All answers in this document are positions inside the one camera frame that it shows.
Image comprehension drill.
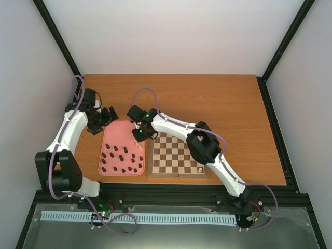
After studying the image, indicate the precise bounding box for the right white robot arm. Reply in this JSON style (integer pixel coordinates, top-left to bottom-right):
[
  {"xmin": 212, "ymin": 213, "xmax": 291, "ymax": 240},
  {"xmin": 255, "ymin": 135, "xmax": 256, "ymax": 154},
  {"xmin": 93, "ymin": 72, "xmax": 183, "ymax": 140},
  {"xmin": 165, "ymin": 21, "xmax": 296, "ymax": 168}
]
[{"xmin": 127, "ymin": 105, "xmax": 252, "ymax": 211}]

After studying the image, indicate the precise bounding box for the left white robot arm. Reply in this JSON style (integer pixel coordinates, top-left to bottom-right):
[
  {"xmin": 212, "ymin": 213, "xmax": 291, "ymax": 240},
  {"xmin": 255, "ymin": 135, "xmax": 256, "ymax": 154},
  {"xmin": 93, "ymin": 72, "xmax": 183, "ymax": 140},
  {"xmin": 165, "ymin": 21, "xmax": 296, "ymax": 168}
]
[{"xmin": 35, "ymin": 88, "xmax": 118, "ymax": 209}]

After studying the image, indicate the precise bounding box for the wooden chess board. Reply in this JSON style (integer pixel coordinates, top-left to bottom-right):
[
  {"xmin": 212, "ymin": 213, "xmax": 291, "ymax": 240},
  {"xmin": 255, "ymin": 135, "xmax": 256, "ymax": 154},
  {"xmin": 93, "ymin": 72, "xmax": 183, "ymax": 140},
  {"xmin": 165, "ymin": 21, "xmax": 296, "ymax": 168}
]
[{"xmin": 147, "ymin": 132, "xmax": 210, "ymax": 178}]

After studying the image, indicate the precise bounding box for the pink plastic tray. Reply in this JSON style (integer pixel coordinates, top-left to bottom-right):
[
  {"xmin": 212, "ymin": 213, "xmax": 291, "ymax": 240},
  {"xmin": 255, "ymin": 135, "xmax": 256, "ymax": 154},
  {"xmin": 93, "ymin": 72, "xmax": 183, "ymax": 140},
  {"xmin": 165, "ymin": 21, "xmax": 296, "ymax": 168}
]
[{"xmin": 98, "ymin": 121, "xmax": 146, "ymax": 176}]

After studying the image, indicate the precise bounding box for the transparent plastic sheet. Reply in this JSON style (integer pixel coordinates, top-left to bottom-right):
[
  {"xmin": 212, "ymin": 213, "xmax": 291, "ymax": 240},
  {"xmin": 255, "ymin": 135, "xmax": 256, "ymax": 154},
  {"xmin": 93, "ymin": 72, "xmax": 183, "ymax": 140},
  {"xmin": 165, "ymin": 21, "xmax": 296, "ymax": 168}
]
[{"xmin": 23, "ymin": 204, "xmax": 318, "ymax": 248}]

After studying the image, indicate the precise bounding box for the light blue cable duct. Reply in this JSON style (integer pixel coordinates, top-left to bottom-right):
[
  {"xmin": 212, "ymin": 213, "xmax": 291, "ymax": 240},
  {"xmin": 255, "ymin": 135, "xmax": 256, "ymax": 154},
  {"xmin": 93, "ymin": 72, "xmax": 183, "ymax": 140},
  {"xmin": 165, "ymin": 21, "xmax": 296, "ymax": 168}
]
[{"xmin": 40, "ymin": 211, "xmax": 237, "ymax": 226}]

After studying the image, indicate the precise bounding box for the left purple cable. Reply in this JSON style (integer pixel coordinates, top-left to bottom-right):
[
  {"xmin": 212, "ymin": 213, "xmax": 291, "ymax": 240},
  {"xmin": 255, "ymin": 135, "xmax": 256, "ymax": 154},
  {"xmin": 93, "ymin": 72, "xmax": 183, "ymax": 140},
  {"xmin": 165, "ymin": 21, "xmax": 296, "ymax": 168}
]
[{"xmin": 49, "ymin": 75, "xmax": 138, "ymax": 236}]

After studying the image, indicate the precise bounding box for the black aluminium frame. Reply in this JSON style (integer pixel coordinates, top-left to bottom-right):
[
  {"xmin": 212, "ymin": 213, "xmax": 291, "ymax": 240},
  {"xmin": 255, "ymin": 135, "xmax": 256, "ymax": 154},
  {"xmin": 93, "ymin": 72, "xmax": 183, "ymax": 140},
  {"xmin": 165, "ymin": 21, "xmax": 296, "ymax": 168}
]
[{"xmin": 16, "ymin": 1, "xmax": 327, "ymax": 248}]

